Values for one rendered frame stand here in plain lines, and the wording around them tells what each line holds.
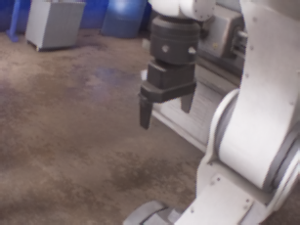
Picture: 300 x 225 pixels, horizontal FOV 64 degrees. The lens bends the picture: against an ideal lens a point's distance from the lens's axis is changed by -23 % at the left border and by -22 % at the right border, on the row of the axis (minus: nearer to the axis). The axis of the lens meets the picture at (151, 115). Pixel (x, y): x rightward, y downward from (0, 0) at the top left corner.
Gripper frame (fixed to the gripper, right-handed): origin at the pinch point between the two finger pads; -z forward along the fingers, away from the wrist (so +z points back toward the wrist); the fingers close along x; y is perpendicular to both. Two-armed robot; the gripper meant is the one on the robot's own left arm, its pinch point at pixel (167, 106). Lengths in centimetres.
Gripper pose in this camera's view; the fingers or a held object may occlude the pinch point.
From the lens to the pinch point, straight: 59.9
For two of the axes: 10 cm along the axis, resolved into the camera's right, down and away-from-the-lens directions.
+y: -6.3, -4.6, 6.3
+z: 0.8, -8.4, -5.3
